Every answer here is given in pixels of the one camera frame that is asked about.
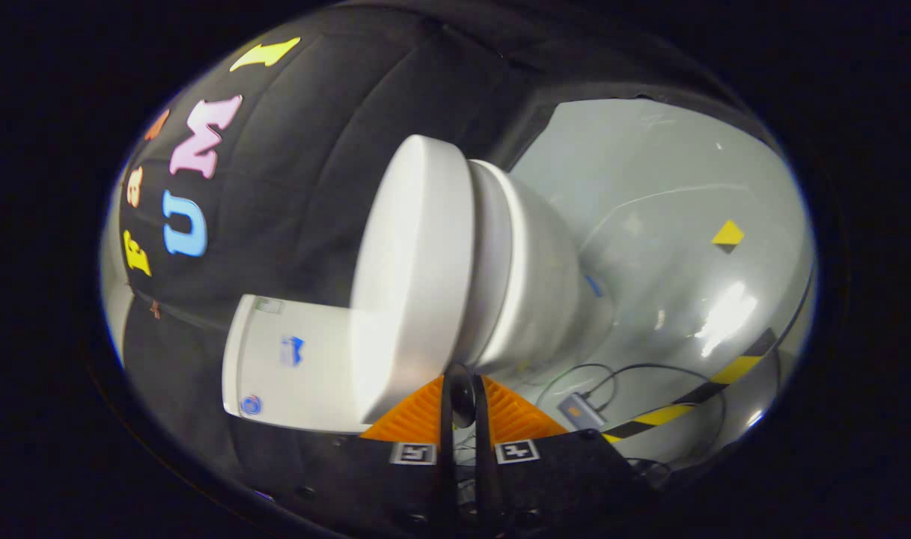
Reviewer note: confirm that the blue tape strip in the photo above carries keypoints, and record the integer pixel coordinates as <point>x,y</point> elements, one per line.
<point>593,285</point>

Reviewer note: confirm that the small grey adapter box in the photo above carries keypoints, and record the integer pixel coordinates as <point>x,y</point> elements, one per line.
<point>579,411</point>

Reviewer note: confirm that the yellow diamond floor sticker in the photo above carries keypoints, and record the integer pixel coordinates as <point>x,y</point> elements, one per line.
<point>727,233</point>

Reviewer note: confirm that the black backdrop cloth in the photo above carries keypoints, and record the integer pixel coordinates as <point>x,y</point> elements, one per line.
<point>313,150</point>

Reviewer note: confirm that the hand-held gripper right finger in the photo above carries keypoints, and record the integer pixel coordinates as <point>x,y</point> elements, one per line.
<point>485,464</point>

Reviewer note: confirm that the yellow black hazard tape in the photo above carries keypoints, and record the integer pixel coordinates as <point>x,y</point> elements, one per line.
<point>668,415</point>

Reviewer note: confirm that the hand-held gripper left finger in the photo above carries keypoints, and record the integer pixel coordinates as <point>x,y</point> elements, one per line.
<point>446,464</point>

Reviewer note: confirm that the white toilet with tank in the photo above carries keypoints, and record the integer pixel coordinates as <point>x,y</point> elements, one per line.
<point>545,284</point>

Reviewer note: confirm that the white toilet lid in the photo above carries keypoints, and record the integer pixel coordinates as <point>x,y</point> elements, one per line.
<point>410,262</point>

